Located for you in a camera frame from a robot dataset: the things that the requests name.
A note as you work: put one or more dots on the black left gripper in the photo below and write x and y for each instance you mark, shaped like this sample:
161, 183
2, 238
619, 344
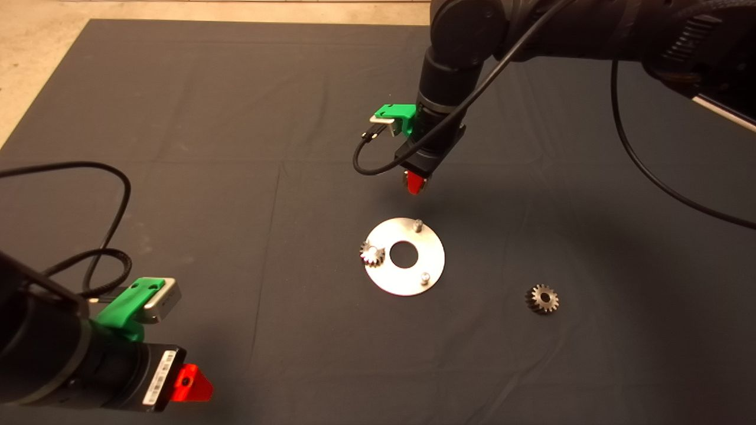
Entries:
156, 378

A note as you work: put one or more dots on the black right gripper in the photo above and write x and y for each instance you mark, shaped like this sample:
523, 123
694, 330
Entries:
425, 159

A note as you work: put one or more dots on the steel planetary gear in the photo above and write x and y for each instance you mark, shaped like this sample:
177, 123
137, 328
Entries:
534, 302
372, 255
407, 179

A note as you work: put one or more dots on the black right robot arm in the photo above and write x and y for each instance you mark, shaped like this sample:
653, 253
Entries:
590, 29

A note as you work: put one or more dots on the round metal carrier plate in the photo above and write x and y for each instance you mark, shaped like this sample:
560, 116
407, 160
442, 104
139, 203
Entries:
407, 283

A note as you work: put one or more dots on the dark grey table cloth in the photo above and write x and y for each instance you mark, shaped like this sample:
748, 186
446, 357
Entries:
236, 88

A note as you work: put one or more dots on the green right camera mount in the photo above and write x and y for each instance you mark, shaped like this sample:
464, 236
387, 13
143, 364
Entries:
401, 112

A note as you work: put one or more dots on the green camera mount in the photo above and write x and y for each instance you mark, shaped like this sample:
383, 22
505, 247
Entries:
127, 307
401, 112

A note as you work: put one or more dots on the silver right camera box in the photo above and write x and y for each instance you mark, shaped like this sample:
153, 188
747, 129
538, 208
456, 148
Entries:
381, 120

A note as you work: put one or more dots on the silver camera box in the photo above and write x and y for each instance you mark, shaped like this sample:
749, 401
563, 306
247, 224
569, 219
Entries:
381, 120
165, 307

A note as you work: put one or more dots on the silver left camera box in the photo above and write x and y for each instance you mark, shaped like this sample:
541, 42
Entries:
165, 307

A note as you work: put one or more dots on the green left camera mount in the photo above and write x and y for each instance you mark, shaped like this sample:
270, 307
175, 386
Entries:
127, 307

